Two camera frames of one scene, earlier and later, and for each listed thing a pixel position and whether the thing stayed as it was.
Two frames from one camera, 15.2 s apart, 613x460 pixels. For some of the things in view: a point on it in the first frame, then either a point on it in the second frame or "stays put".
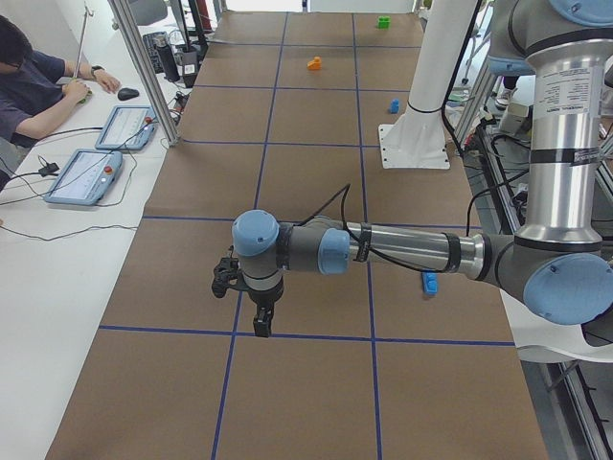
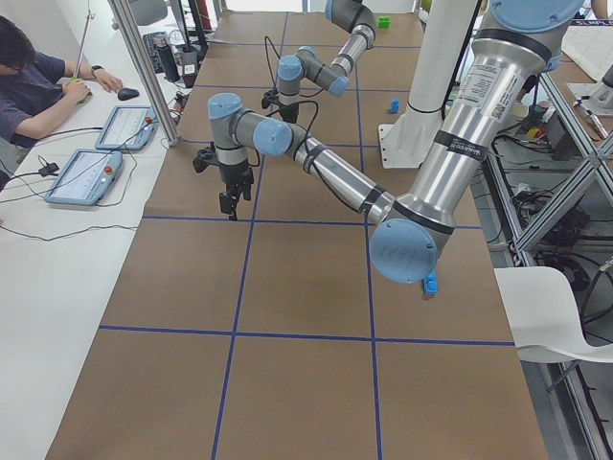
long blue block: x=430 y=283 stays put
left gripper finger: x=261 y=329 to x=225 y=198
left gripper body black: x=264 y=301 to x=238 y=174
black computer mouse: x=126 y=94 stays put
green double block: x=383 y=22 stays put
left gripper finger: x=265 y=326 to x=246 y=188
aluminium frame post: x=124 y=26 stays put
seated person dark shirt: x=34 y=84 stays put
